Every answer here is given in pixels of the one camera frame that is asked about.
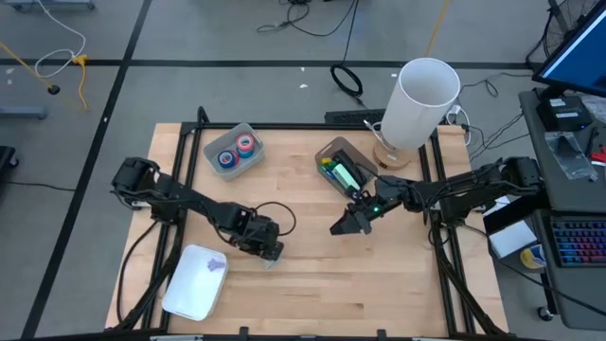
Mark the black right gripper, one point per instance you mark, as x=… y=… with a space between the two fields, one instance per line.
x=379 y=199

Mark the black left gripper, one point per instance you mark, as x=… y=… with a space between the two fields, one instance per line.
x=255 y=229

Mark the grey staple remover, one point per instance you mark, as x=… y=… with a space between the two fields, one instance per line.
x=271 y=263

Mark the grey binder clip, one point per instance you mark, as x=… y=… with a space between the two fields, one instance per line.
x=216 y=264

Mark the blue mini stapler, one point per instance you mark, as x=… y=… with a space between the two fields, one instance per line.
x=328 y=174

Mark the light green rectangular block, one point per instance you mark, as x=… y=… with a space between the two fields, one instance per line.
x=352 y=163

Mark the yellow mini stapler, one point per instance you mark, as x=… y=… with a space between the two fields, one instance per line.
x=326 y=162

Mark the light blue tape roll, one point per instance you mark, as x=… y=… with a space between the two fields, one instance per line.
x=246 y=155

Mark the red tape roll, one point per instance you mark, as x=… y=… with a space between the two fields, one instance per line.
x=236 y=158

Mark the dark blue tape roll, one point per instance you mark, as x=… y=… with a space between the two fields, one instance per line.
x=221 y=160

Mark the pink tape roll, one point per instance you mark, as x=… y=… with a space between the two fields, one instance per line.
x=245 y=136

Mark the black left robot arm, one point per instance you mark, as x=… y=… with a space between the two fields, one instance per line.
x=189 y=201

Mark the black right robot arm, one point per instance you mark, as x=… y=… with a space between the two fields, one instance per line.
x=468 y=184

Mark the round wooden lamp base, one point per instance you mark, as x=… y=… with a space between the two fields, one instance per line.
x=390 y=160

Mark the transparent smoky plastic bin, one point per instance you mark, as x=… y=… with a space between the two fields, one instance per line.
x=338 y=144

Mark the white plastic bin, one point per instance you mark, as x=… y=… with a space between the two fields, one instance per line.
x=194 y=289

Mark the silver lamp stem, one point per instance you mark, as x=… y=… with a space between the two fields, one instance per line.
x=379 y=139

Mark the black keyboard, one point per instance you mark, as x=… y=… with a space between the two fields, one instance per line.
x=355 y=117

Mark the grey plastic bin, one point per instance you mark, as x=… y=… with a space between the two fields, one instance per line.
x=222 y=142

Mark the white cylindrical lamp shade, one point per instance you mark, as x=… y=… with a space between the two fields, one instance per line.
x=416 y=113

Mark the white cardboard box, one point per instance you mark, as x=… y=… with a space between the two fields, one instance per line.
x=513 y=239

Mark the grey desk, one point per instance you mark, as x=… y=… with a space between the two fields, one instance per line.
x=568 y=199

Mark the backlit rainbow keyboard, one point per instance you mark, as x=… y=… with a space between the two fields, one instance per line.
x=580 y=242

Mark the clear plastic bag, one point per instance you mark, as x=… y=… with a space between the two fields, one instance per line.
x=570 y=156

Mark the small black computer box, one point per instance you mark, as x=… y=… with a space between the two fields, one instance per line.
x=563 y=113

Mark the computer monitor with blue screen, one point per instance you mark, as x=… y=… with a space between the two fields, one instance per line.
x=580 y=61

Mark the black floor fan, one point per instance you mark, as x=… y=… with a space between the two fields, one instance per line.
x=558 y=28

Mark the black aluminium table frame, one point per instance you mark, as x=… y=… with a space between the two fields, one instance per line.
x=303 y=126

